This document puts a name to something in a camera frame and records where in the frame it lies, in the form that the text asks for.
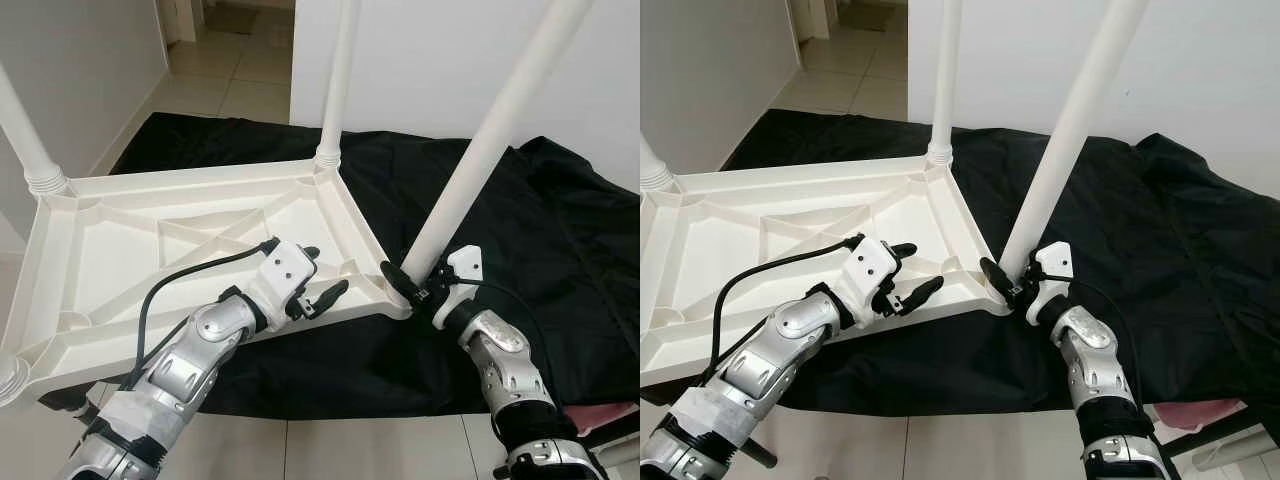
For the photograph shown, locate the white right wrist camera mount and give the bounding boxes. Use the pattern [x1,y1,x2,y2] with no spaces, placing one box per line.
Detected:
[431,244,487,327]
[1024,241,1075,327]

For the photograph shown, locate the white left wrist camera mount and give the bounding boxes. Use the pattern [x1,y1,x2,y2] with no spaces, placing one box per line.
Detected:
[244,239,320,327]
[837,237,902,324]

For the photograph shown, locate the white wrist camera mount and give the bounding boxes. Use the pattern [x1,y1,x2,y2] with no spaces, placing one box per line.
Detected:
[837,237,902,324]
[1024,241,1075,327]
[244,239,320,327]
[431,244,487,327]

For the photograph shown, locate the white plastic children table top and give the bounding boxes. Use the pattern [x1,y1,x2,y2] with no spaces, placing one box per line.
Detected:
[0,157,414,403]
[640,154,1012,388]

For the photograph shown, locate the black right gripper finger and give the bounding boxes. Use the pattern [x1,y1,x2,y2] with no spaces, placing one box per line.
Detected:
[977,255,1017,297]
[379,259,422,302]

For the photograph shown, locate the white plastic table leg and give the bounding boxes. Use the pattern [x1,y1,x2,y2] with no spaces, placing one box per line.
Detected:
[0,349,32,407]
[997,0,1152,280]
[399,0,597,287]
[314,0,362,172]
[926,0,965,170]
[640,134,677,197]
[0,64,72,200]

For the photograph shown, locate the black shiny table cloth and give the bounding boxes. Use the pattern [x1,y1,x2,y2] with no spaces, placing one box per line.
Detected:
[719,107,1280,418]
[33,111,641,423]

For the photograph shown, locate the pink cloth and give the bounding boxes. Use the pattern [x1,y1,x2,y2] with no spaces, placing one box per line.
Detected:
[563,399,641,423]
[1153,397,1248,422]

